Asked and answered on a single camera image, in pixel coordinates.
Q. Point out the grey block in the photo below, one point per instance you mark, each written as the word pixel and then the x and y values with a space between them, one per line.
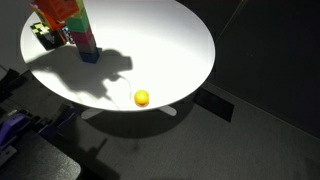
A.
pixel 88 48

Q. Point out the purple black bar clamp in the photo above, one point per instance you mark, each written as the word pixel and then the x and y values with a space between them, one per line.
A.
pixel 13 128
pixel 55 121

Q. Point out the maroon block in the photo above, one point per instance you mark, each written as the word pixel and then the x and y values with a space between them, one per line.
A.
pixel 82 37

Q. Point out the multicoloured toy cube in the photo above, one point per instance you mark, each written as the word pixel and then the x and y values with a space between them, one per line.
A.
pixel 55 28

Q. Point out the yellow-green block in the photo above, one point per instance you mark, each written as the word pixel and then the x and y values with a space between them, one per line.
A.
pixel 81 6

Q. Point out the orange block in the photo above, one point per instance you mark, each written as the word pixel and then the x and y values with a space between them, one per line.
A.
pixel 56 8

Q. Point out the yellow rounded block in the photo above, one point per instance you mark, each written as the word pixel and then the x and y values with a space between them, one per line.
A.
pixel 141 97

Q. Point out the green block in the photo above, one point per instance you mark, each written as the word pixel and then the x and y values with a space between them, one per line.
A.
pixel 78 23

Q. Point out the blue block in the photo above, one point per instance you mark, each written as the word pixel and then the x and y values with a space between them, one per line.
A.
pixel 90 56

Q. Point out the black white checkered cube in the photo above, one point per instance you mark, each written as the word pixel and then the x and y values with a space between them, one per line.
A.
pixel 41 35

